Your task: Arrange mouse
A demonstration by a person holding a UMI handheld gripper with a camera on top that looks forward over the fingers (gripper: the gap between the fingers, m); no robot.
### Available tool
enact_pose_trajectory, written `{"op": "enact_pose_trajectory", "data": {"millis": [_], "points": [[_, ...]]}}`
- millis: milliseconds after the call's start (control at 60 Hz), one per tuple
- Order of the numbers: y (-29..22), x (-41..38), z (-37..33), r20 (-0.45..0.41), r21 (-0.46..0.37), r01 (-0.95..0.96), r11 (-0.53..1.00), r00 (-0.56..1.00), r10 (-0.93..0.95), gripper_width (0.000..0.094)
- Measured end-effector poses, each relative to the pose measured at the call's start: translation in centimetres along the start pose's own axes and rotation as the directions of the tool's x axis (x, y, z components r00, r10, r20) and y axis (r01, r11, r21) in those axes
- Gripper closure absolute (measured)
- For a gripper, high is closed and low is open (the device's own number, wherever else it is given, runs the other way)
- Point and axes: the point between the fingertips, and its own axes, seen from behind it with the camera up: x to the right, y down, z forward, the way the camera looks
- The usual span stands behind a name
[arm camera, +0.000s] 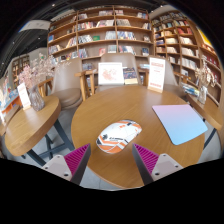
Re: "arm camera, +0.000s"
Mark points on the round wooden side table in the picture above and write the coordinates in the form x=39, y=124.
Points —
x=208, y=111
x=30, y=126

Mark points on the white orange computer mouse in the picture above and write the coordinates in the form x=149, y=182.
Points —
x=118, y=135

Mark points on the glass vase with dried flowers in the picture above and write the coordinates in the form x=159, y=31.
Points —
x=202, y=95
x=36, y=98

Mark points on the wide wooden bookshelf unit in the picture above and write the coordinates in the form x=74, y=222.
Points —
x=100, y=33

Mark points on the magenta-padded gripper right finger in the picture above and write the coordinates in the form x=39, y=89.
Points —
x=165, y=165

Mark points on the white sign on wooden base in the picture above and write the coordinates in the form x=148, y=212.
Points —
x=156, y=73

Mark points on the small distant bookshelf unit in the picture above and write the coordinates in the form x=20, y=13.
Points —
x=20, y=68

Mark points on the flat pile of blue books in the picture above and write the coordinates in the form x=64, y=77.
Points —
x=144, y=66

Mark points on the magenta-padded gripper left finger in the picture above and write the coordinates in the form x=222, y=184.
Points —
x=60, y=165

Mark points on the beige wooden-armed armchair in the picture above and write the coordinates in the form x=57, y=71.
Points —
x=66, y=76
x=116, y=58
x=173, y=90

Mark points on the small white orange table sign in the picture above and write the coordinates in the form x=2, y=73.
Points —
x=24, y=96

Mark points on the colourful book display stand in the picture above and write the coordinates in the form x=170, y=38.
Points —
x=6, y=96

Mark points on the dark cover book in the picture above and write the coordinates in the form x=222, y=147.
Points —
x=130, y=75

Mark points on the yellow poster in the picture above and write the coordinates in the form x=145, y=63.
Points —
x=206, y=38

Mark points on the white framed red picture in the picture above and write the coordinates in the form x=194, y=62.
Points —
x=110, y=73

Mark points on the stack of colourful books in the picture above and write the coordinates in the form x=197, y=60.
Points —
x=190, y=90

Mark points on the pink blue gradient mouse pad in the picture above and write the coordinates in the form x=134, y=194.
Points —
x=180, y=123

